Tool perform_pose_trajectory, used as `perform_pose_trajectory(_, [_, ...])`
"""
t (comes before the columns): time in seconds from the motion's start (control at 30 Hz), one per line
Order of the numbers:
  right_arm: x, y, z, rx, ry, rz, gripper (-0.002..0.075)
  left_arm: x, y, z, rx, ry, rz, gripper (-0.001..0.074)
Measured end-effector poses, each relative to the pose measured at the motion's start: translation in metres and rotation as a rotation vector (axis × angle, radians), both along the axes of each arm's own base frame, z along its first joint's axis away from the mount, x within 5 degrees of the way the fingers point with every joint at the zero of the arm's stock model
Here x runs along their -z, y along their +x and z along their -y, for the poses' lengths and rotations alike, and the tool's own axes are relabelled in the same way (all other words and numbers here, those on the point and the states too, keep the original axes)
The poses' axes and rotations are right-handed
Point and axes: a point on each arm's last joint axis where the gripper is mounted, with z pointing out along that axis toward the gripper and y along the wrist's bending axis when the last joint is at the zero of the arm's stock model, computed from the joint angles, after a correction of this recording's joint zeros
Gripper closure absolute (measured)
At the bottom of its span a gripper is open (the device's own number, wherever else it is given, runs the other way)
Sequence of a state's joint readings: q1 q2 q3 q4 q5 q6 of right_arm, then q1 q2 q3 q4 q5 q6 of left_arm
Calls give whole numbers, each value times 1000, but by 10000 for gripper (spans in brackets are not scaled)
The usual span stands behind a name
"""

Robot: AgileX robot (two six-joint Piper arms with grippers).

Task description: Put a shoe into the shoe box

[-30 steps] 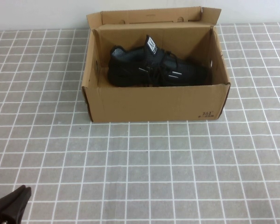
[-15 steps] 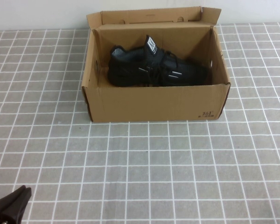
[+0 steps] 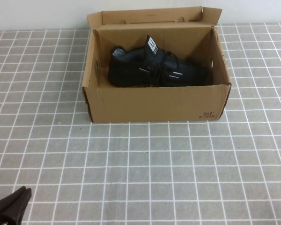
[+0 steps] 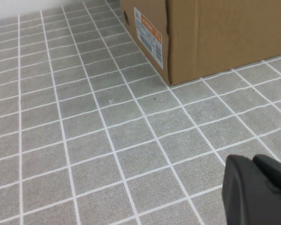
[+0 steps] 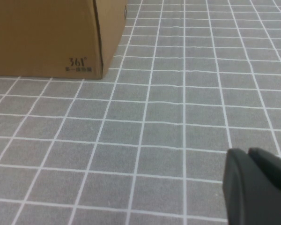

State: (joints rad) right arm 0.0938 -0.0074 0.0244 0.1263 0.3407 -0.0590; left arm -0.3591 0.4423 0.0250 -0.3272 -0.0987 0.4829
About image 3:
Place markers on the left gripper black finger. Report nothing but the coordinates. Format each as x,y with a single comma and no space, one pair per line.
14,204

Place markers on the black knit lace-up shoe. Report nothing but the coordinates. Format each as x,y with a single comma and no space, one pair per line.
131,70

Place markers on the brown cardboard shoe box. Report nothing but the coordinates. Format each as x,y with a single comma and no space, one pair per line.
154,103

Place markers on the grey white-grid tablecloth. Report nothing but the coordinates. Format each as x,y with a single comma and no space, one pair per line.
178,175

